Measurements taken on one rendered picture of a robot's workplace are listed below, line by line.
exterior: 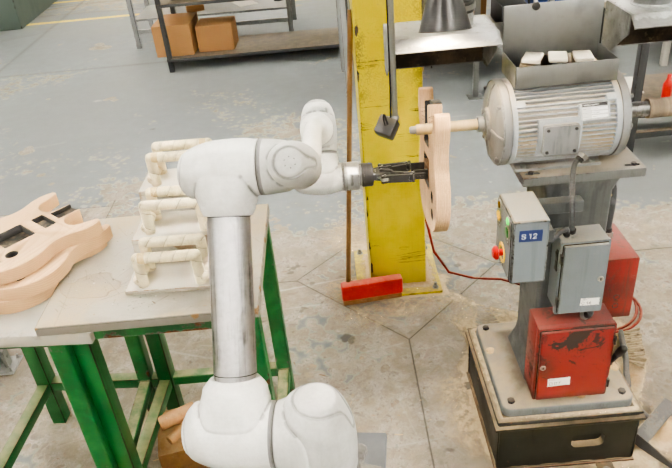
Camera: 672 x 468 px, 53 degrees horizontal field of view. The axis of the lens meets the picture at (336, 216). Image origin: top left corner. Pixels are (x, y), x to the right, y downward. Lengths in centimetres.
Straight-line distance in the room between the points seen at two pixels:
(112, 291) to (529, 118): 129
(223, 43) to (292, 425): 568
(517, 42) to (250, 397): 123
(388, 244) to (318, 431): 184
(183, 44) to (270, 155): 548
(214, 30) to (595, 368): 533
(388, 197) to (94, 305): 155
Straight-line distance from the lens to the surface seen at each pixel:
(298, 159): 147
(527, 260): 188
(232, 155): 152
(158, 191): 212
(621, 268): 233
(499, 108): 194
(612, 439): 266
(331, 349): 309
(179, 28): 689
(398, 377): 294
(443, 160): 198
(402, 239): 324
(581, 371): 240
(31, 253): 217
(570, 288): 218
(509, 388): 251
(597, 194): 215
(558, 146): 198
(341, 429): 154
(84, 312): 203
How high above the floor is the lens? 207
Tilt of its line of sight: 31 degrees down
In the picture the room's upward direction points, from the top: 6 degrees counter-clockwise
